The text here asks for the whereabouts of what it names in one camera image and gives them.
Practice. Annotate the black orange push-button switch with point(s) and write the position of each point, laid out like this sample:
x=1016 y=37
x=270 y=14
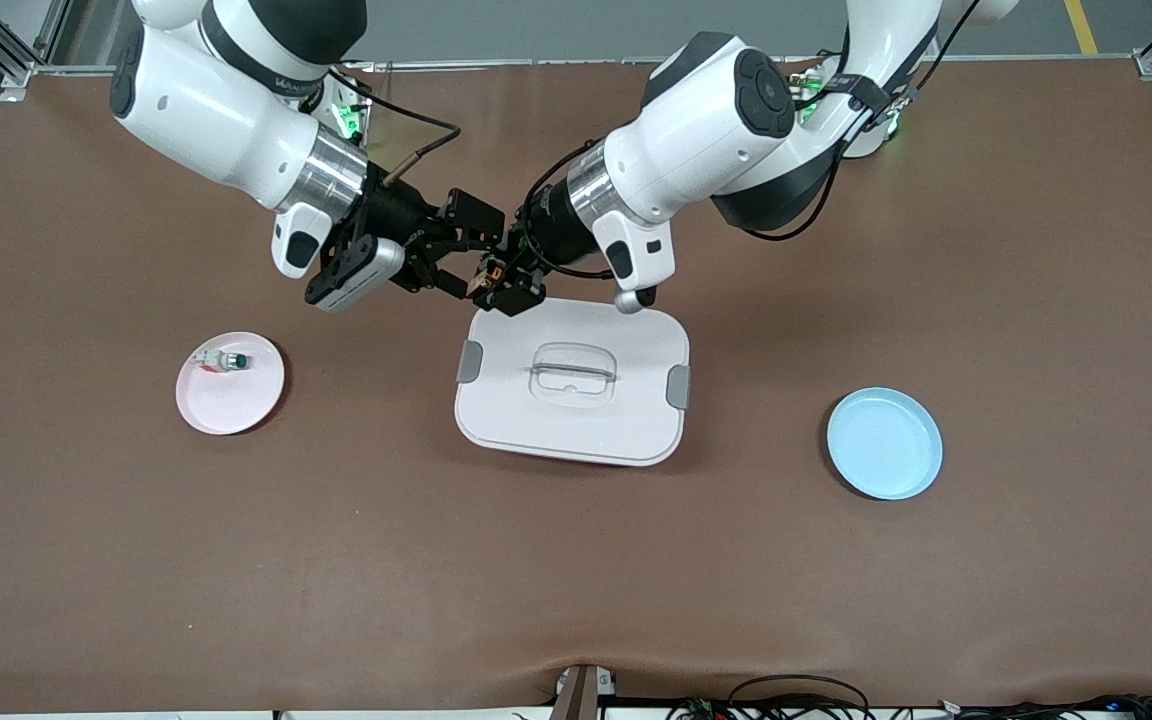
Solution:
x=489 y=275

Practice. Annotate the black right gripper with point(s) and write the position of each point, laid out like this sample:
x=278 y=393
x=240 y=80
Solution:
x=399 y=212

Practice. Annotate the white green push-button switch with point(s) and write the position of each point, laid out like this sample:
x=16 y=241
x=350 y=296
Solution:
x=226 y=361

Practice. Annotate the brown wedge bracket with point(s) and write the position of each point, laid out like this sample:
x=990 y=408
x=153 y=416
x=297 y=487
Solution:
x=576 y=700

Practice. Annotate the light blue round plate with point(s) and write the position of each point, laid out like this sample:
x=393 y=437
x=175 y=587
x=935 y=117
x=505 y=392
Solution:
x=881 y=445

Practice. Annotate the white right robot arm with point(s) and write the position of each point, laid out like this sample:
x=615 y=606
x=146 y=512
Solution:
x=206 y=110

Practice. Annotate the brown table mat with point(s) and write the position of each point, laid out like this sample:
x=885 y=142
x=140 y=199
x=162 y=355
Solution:
x=576 y=560

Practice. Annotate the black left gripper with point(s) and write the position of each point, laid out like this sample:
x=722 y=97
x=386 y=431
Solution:
x=548 y=232

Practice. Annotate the pale pink round plate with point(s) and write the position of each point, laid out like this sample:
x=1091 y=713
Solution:
x=231 y=405

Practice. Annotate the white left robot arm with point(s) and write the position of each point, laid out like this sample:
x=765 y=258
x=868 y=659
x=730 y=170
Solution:
x=716 y=110

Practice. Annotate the white lidded storage box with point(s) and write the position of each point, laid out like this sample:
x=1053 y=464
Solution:
x=571 y=430

